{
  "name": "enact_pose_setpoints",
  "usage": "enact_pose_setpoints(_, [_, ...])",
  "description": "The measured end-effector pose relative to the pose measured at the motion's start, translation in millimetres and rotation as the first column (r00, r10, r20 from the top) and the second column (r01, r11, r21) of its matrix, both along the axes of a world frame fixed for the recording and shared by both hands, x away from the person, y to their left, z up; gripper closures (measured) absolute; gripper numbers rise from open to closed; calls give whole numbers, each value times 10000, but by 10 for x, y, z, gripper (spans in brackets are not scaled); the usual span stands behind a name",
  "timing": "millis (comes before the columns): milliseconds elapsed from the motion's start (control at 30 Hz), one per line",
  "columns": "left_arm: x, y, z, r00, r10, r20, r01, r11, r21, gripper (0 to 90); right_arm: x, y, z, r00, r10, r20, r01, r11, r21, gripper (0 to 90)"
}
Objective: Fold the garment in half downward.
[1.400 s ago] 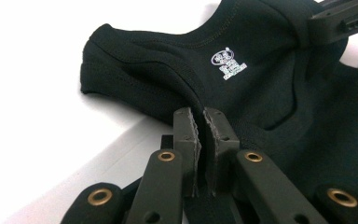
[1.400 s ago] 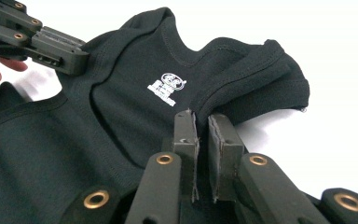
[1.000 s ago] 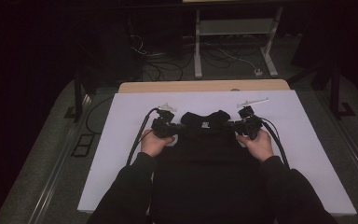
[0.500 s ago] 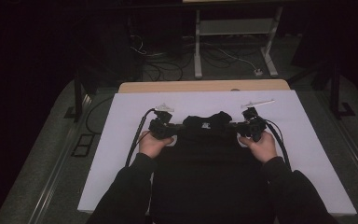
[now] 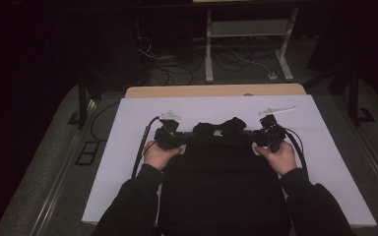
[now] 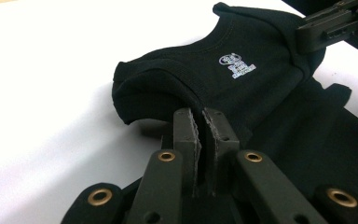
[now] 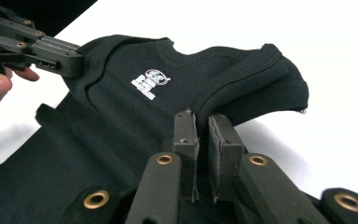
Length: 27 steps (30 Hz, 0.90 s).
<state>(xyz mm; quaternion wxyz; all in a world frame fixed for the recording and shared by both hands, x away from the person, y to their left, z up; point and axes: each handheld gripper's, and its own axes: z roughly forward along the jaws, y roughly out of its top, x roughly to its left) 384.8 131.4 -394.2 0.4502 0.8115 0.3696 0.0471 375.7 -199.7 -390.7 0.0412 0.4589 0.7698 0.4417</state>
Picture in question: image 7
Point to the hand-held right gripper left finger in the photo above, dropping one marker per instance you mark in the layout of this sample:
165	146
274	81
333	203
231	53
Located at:
186	137

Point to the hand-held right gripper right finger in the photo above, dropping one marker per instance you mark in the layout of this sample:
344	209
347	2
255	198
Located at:
225	149

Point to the black tank top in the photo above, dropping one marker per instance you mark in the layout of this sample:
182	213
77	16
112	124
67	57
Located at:
121	124

